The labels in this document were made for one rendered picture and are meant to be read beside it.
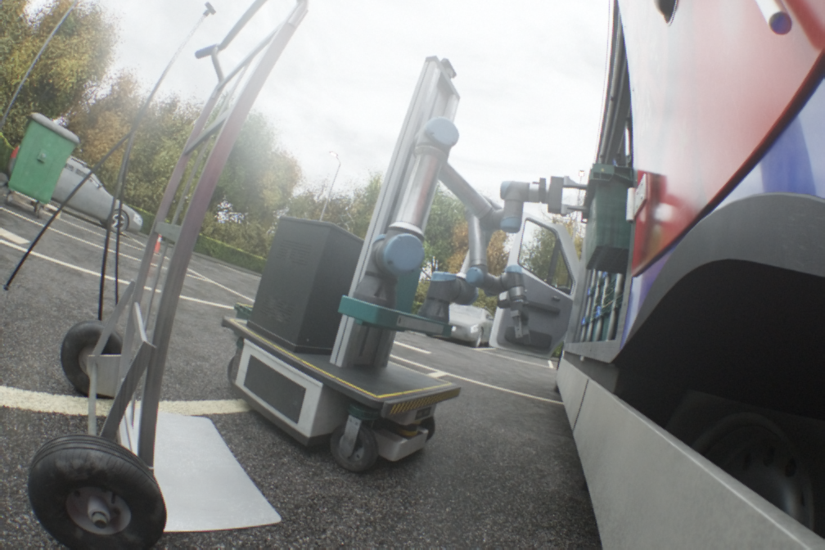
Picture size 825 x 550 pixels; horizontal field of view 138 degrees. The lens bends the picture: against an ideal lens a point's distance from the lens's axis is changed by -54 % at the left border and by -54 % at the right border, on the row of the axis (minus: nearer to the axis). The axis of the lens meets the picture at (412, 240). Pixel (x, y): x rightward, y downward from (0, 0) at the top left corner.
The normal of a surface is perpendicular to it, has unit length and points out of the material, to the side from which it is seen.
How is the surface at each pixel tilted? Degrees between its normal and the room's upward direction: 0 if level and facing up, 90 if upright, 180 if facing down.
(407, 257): 97
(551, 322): 88
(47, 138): 94
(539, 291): 90
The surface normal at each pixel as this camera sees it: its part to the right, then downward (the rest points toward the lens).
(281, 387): -0.45, -0.30
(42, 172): 0.89, 0.24
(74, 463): 0.68, -0.46
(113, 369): 0.74, 0.07
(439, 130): 0.39, -0.22
